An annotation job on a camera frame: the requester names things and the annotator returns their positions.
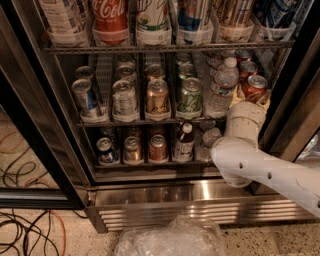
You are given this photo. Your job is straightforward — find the clear water bottle shelf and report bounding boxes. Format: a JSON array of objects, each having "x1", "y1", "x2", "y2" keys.
[
  {"x1": 205, "y1": 57, "x2": 239, "y2": 118},
  {"x1": 195, "y1": 127, "x2": 222, "y2": 162}
]

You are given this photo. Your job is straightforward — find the large coca-cola bottle top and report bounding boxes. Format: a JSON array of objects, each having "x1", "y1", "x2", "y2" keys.
[{"x1": 90, "y1": 0, "x2": 128, "y2": 45}]

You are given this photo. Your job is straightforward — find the clear plastic bag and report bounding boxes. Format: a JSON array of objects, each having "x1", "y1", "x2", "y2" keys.
[{"x1": 114, "y1": 215, "x2": 227, "y2": 256}]

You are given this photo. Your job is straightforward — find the blue silver can front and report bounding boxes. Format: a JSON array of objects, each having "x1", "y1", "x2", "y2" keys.
[{"x1": 71, "y1": 78, "x2": 102, "y2": 123}]

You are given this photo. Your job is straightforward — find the glass fridge door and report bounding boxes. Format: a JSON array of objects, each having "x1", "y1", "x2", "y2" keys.
[
  {"x1": 259, "y1": 31, "x2": 320, "y2": 162},
  {"x1": 0, "y1": 0, "x2": 92, "y2": 209}
]

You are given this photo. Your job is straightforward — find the stainless fridge base grille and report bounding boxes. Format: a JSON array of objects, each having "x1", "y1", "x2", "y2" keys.
[{"x1": 85, "y1": 179, "x2": 314, "y2": 233}]

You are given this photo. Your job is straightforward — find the gold can bottom shelf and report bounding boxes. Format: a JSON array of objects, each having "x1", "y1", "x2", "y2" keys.
[{"x1": 124, "y1": 136, "x2": 142, "y2": 164}]

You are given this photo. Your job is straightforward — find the white labelled bottle top left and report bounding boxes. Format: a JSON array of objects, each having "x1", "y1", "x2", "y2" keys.
[{"x1": 38, "y1": 0, "x2": 90, "y2": 48}]

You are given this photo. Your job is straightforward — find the green can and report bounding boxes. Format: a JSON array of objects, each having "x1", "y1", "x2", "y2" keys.
[
  {"x1": 177, "y1": 77, "x2": 202, "y2": 118},
  {"x1": 176, "y1": 52, "x2": 192, "y2": 66},
  {"x1": 177, "y1": 63, "x2": 197, "y2": 86}
]

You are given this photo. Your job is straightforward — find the gold black can top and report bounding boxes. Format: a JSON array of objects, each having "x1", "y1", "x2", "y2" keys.
[{"x1": 213, "y1": 0, "x2": 255, "y2": 42}]

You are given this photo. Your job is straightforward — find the red coke can front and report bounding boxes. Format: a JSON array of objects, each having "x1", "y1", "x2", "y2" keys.
[{"x1": 241, "y1": 75, "x2": 268, "y2": 103}]

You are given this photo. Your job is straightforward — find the green can front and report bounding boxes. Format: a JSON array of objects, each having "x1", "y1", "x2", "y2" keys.
[{"x1": 177, "y1": 77, "x2": 202, "y2": 118}]

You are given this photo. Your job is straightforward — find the gold can front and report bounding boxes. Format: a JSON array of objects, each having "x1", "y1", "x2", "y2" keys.
[{"x1": 146, "y1": 79, "x2": 169, "y2": 115}]

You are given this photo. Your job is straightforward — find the clear water bottle middle shelf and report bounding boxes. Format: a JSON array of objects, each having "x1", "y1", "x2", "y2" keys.
[{"x1": 205, "y1": 57, "x2": 239, "y2": 118}]

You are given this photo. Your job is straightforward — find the blue white can top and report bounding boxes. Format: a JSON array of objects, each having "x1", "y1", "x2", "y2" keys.
[{"x1": 253, "y1": 0, "x2": 300, "y2": 41}]

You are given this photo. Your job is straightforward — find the silver white can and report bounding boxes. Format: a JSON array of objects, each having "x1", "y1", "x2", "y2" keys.
[
  {"x1": 117, "y1": 54, "x2": 136, "y2": 67},
  {"x1": 112, "y1": 80, "x2": 138, "y2": 122},
  {"x1": 116, "y1": 65, "x2": 136, "y2": 83}
]

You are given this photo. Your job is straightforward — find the blue silver can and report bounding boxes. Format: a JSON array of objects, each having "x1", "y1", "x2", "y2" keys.
[
  {"x1": 75, "y1": 66, "x2": 95, "y2": 80},
  {"x1": 71, "y1": 78, "x2": 102, "y2": 123}
]

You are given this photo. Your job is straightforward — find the blue pepsi can bottom shelf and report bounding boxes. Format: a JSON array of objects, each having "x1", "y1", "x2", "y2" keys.
[{"x1": 96, "y1": 137, "x2": 118, "y2": 166}]

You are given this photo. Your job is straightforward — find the orange cable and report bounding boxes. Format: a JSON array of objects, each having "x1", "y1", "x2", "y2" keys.
[{"x1": 0, "y1": 209, "x2": 68, "y2": 256}]

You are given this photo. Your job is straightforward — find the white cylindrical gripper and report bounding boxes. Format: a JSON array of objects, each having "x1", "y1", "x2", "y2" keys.
[{"x1": 224, "y1": 84, "x2": 271, "y2": 142}]

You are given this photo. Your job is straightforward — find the right glass fridge door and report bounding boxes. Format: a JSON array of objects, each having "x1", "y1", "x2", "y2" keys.
[{"x1": 259, "y1": 31, "x2": 320, "y2": 162}]

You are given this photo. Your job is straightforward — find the orange can bottom shelf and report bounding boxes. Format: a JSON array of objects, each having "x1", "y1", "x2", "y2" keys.
[{"x1": 149, "y1": 134, "x2": 168, "y2": 163}]

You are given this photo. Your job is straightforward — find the middle wire shelf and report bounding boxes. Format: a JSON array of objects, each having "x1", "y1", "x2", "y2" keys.
[{"x1": 76, "y1": 117, "x2": 227, "y2": 128}]

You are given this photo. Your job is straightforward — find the top wire shelf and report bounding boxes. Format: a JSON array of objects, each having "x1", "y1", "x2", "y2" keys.
[{"x1": 43, "y1": 41, "x2": 295, "y2": 55}]

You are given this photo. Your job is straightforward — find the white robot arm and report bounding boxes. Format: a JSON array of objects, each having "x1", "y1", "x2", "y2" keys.
[{"x1": 210, "y1": 85, "x2": 320, "y2": 217}]

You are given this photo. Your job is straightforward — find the left glass fridge door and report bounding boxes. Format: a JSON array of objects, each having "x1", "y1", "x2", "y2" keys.
[{"x1": 0, "y1": 0, "x2": 92, "y2": 209}]

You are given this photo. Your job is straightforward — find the clear water bottle bottom shelf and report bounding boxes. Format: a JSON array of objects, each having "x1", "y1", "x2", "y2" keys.
[{"x1": 195, "y1": 127, "x2": 222, "y2": 162}]

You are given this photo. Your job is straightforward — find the brown drink bottle white cap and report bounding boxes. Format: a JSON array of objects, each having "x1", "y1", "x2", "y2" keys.
[{"x1": 174, "y1": 122, "x2": 194, "y2": 162}]

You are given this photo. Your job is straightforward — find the wire shelf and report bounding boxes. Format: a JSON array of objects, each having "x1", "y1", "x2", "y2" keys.
[
  {"x1": 76, "y1": 117, "x2": 227, "y2": 128},
  {"x1": 43, "y1": 41, "x2": 295, "y2": 55}
]

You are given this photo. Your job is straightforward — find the red coke can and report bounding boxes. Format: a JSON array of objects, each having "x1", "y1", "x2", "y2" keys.
[
  {"x1": 235, "y1": 49, "x2": 252, "y2": 63},
  {"x1": 241, "y1": 75, "x2": 268, "y2": 103},
  {"x1": 239, "y1": 61, "x2": 258, "y2": 80}
]

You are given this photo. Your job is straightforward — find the silver white can front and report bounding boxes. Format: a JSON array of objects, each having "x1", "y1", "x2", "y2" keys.
[{"x1": 112, "y1": 80, "x2": 138, "y2": 122}]

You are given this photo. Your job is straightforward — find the blue red can top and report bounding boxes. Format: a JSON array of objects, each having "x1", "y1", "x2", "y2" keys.
[{"x1": 177, "y1": 0, "x2": 213, "y2": 45}]

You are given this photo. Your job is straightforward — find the black cables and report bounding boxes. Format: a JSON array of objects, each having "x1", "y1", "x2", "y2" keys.
[{"x1": 0, "y1": 209, "x2": 88, "y2": 256}]

